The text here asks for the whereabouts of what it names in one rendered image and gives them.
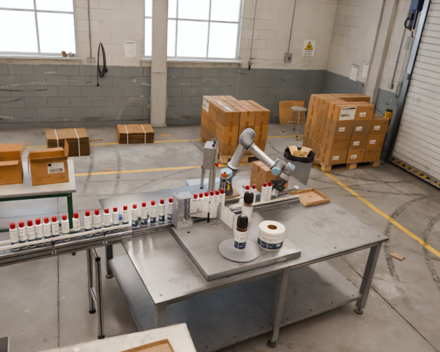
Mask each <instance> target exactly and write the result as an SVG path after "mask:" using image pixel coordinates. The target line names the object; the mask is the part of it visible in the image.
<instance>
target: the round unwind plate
mask: <svg viewBox="0 0 440 352"><path fill-rule="evenodd" d="M234 241H235V238H231V239H227V240H224V241H223V242H222V243H221V244H220V245H219V251H220V253H221V254H222V255H223V256H224V257H226V258H228V259H230V260H232V261H239V262H247V261H252V260H254V259H255V258H257V257H258V256H259V254H260V249H259V248H258V246H257V245H256V244H254V243H253V242H251V241H249V240H247V241H246V247H245V251H244V252H236V251H235V250H234V249H233V247H234Z"/></svg>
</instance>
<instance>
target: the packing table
mask: <svg viewBox="0 0 440 352"><path fill-rule="evenodd" d="M67 161H68V175H69V182H65V183H58V184H46V185H38V186H32V182H31V171H30V166H29V172H28V166H27V162H22V165H23V173H24V177H23V184H9V185H0V202H3V201H12V200H29V199H38V198H55V197H64V196H66V197H67V205H68V222H69V229H73V199H72V195H73V194H72V193H76V187H75V173H74V165H73V159H69V160H67ZM9 229H10V228H0V233H5V232H9Z"/></svg>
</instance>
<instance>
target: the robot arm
mask: <svg viewBox="0 0 440 352"><path fill-rule="evenodd" d="M255 136H256V134H255V132H254V130H252V129H245V130H244V131H243V133H242V134H241V135H240V137H239V141H240V143H239V145H238V146H237V149H236V150H235V153H234V155H233V157H232V159H231V161H230V162H228V164H227V166H226V168H224V169H222V170H221V171H220V174H219V175H220V183H219V188H218V190H220V192H219V193H221V189H222V179H223V177H222V176H221V174H222V173H224V172H226V173H227V174H228V177H227V178H226V180H227V181H228V182H230V188H229V190H228V183H227V182H226V186H225V196H231V195H233V188H232V179H233V178H234V176H235V175H236V174H237V170H238V168H239V166H238V165H239V163H240V161H241V159H242V157H243V155H244V153H245V151H246V150H249V151H250V152H251V153H252V154H253V155H254V156H256V157H257V158H258V159H259V160H260V161H262V162H263V163H264V164H265V165H266V166H267V167H268V168H269V169H270V170H271V171H272V174H273V175H278V174H279V173H280V172H281V170H283V173H282V174H281V177H280V179H274V180H271V183H272V184H273V186H272V193H271V197H273V196H278V194H277V193H278V191H280V192H282V193H283V190H284V189H285V187H284V185H285V183H287V180H288V178H289V177H290V175H291V173H292V172H293V170H294V168H295V166H294V165H293V164H291V163H288V164H287V163H285V162H283V161H282V160H280V159H278V158H276V159H275V160H274V161H273V160H272V159H271V158H270V157H269V156H268V155H266V154H265V153H264V152H263V151H262V150H261V149H259V148H258V147H257V146H256V145H255V144H254V141H253V139H254V138H255Z"/></svg>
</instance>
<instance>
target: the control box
mask: <svg viewBox="0 0 440 352"><path fill-rule="evenodd" d="M212 144H213V142H210V141H207V142H206V144H205V146H204V151H203V169H208V170H214V169H215V163H217V159H216V156H217V146H218V143H217V142H216V144H215V147H212Z"/></svg>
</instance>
